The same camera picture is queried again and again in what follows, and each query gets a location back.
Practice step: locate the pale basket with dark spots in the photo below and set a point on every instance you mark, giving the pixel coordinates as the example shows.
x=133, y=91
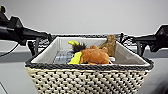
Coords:
x=83, y=81

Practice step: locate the tan plush toy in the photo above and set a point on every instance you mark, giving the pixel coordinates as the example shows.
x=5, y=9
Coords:
x=110, y=43

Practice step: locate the orange plush toy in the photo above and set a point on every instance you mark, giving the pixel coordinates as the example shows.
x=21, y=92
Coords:
x=95, y=56

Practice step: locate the long grey wall band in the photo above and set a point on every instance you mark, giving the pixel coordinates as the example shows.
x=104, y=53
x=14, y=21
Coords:
x=13, y=57

